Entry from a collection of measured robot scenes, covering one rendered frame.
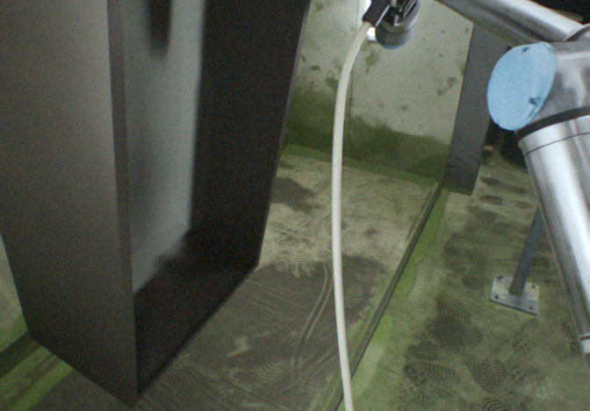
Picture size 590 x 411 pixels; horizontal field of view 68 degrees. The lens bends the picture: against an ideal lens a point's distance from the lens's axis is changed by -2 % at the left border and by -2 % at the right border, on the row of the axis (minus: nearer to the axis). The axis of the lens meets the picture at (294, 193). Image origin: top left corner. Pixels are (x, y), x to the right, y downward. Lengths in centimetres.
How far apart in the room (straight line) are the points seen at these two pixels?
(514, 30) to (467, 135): 188
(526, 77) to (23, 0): 67
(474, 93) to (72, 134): 229
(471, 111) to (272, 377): 180
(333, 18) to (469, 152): 113
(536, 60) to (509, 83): 5
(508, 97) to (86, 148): 62
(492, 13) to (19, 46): 82
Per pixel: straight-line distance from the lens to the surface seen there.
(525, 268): 219
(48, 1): 68
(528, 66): 69
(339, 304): 89
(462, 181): 293
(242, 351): 183
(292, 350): 183
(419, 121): 283
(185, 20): 131
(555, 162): 68
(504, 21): 98
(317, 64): 295
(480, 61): 267
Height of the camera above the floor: 146
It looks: 31 degrees down
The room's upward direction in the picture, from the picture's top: straight up
